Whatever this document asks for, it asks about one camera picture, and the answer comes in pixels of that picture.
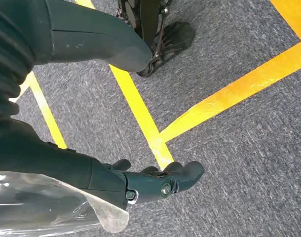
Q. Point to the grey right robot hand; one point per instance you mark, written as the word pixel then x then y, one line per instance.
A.
pixel 96 36

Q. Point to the yellow floor tape strip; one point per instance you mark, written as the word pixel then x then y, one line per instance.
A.
pixel 138 104
pixel 45 111

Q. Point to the black robot foot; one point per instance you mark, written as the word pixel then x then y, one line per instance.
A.
pixel 177 36

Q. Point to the clear plastic film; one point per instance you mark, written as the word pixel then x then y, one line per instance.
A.
pixel 29 202

